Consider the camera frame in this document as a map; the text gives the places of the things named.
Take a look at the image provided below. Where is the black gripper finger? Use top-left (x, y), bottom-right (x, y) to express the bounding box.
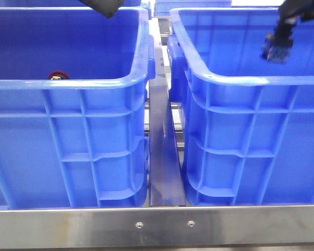
top-left (80, 0), bottom-right (125, 18)

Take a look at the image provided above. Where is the red mushroom push button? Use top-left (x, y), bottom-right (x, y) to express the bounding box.
top-left (48, 71), bottom-right (70, 80)

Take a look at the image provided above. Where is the yellow mushroom push button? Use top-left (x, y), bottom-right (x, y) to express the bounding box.
top-left (260, 19), bottom-right (298, 64)

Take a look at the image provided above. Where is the far blue crate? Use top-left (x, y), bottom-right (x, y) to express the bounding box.
top-left (154, 0), bottom-right (232, 17)

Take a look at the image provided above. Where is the blue bin behind left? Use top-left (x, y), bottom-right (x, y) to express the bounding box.
top-left (0, 0), bottom-right (151, 9)

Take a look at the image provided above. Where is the left blue plastic bin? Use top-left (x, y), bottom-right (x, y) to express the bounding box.
top-left (0, 7), bottom-right (155, 210)

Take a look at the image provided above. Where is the blue plastic bin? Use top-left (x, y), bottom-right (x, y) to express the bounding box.
top-left (0, 7), bottom-right (155, 210)
top-left (168, 8), bottom-right (314, 206)

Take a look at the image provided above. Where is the right blue plastic bin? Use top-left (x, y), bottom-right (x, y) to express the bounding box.
top-left (168, 8), bottom-right (314, 206)

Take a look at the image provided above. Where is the dark blue divider rail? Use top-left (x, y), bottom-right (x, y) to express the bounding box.
top-left (149, 38), bottom-right (186, 207)

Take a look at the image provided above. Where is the stainless steel front rail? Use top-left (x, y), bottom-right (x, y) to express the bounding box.
top-left (0, 205), bottom-right (314, 249)

